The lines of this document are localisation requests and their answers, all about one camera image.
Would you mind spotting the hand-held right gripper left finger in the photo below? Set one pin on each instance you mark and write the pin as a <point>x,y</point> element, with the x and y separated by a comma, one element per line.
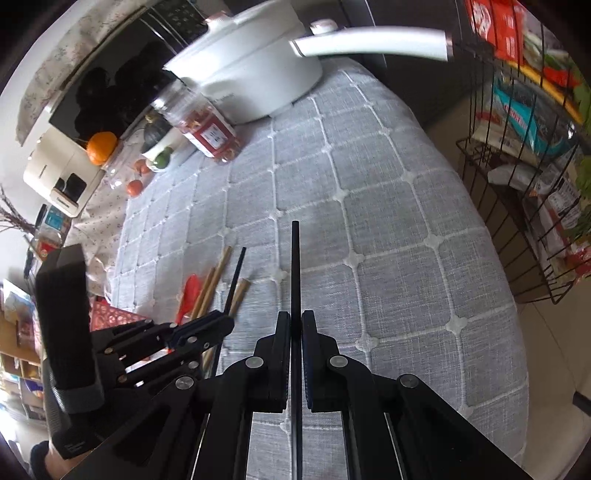
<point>283,341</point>

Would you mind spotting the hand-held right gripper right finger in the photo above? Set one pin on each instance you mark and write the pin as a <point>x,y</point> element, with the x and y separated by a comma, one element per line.
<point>308,341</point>

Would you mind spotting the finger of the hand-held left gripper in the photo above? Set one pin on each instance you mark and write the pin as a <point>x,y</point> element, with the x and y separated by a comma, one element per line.
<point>203,325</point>
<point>175,360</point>

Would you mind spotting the red plastic spoon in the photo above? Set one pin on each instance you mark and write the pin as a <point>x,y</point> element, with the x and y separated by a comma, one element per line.
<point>190,293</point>

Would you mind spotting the red perforated utensil holder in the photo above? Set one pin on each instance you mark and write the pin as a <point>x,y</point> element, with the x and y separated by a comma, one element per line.
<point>115,318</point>

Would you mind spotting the black chopstick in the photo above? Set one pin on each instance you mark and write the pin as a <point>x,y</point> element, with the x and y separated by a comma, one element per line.
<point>296,277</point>
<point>236,277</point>

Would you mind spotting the person's left forearm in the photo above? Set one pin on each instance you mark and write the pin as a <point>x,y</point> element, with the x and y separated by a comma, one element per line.
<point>44,461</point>

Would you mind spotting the wooden shelf unit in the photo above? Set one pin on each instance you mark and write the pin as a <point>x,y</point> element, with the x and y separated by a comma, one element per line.
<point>18,350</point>

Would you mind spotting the red label glass jar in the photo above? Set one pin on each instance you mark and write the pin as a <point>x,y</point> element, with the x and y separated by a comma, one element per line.
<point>46,249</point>

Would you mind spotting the blue label storage jar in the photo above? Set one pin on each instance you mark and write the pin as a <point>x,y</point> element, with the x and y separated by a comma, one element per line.
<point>56,224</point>

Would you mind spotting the bare dry branches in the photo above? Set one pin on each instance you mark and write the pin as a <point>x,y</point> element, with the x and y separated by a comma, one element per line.
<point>16,217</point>

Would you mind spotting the grey checked tablecloth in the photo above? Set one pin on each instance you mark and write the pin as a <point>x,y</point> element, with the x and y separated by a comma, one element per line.
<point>378,221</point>

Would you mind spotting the cream air fryer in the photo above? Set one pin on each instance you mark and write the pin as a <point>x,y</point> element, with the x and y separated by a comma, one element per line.
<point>55,175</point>

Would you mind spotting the small tangerine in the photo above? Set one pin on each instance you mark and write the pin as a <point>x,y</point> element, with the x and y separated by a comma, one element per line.
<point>142,166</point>
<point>135,188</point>

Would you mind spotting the glass jar with wooden lid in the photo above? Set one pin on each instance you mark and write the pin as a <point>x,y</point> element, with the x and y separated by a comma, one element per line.
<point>121,170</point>

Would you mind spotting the orange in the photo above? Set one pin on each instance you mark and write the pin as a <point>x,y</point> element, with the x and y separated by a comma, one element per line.
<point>102,147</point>

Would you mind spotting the white bowl with green squash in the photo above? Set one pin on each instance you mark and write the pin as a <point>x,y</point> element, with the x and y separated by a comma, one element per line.
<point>174,138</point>

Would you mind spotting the labelled jar of dried chilli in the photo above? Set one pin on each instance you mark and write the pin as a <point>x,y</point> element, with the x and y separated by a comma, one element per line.
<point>210,136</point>

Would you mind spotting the dark green pumpkin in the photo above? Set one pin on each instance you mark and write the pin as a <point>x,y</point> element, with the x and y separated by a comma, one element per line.
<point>156,130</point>

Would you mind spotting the black microwave oven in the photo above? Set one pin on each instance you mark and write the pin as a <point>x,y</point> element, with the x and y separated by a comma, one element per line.
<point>115,69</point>

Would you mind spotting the floral microwave cover cloth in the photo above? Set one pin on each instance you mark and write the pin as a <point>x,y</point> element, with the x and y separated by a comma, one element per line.
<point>60,60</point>

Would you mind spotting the grey refrigerator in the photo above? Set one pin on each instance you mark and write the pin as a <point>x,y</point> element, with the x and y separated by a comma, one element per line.
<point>406,83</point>

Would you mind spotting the white snack packet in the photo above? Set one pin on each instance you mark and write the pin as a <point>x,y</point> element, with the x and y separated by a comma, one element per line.
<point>496,136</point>

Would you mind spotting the teal snack packet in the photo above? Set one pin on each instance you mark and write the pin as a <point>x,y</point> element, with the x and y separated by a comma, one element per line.
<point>531,120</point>

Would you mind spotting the red snack packet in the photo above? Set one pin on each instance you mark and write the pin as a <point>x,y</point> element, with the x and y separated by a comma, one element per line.
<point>498,27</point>

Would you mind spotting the green and white packet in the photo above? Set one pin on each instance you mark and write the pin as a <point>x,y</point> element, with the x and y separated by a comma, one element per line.
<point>551,57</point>

